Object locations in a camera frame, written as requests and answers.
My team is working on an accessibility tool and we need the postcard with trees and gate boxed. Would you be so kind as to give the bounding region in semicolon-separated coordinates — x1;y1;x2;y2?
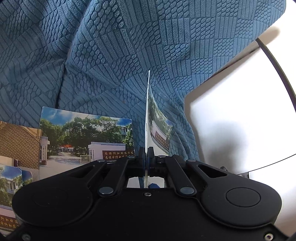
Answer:
39;107;134;179

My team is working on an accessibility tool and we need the white postcard with building photo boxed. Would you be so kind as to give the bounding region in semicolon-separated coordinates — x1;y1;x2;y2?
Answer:
147;84;173;155

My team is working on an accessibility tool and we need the beige book with gold pattern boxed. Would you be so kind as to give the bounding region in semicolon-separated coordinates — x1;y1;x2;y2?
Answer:
1;121;42;170

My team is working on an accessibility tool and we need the black cable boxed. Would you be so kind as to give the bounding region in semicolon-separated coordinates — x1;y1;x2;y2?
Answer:
255;37;296;110

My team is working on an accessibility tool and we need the white card edgewise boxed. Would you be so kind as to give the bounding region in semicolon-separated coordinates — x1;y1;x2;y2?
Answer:
127;80;169;188

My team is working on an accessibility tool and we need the postcard at lower left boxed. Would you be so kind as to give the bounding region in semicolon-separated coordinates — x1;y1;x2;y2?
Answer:
0;164;33;236

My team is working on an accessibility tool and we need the blue textured quilt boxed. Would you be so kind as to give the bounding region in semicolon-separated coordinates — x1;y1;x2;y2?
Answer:
1;1;286;159

